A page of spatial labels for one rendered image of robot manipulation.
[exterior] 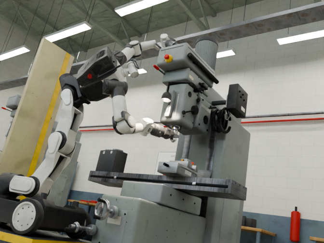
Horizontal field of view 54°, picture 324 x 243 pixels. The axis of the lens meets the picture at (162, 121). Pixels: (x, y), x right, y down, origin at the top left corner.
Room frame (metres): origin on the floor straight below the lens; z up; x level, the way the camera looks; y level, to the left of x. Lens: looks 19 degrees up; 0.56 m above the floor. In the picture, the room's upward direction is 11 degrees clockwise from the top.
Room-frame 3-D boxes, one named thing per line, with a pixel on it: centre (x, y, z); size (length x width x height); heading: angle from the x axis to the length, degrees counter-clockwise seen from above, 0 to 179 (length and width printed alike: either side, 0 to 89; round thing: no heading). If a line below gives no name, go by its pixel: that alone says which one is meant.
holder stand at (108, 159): (2.62, 0.34, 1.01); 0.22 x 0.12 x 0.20; 44
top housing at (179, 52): (2.30, -0.12, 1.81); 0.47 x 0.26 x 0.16; 141
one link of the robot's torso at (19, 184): (2.31, 0.81, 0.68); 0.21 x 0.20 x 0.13; 67
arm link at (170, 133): (2.24, -0.02, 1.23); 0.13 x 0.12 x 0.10; 26
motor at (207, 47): (2.48, -0.26, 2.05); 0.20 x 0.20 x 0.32
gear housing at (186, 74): (2.32, -0.13, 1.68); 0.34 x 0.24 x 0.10; 141
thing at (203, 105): (2.43, -0.23, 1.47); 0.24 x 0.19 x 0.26; 51
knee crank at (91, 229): (1.96, 0.34, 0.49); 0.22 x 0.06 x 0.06; 141
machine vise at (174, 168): (2.17, -0.20, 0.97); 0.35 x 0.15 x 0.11; 143
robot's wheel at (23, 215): (1.96, 0.66, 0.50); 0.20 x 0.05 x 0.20; 67
